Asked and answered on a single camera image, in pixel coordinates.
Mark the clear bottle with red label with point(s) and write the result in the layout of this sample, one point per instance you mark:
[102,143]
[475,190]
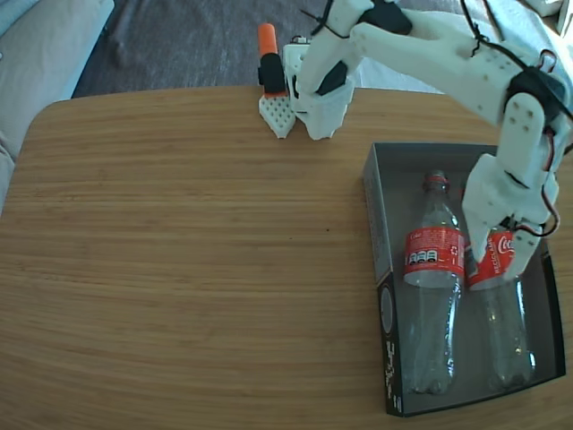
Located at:
[506,331]
[434,255]

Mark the grey cardboard box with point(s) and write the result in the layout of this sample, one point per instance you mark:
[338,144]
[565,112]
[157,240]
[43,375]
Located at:
[389,224]

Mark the blue grey blanket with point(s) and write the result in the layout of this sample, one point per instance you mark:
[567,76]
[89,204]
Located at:
[524,18]

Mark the orange and black clamp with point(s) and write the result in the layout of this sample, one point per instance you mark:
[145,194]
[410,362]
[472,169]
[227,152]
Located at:
[267,38]

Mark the dark grey rug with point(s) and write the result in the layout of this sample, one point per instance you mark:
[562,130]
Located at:
[188,45]

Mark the light grey sofa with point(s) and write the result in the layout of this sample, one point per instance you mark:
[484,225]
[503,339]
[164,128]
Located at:
[40,67]

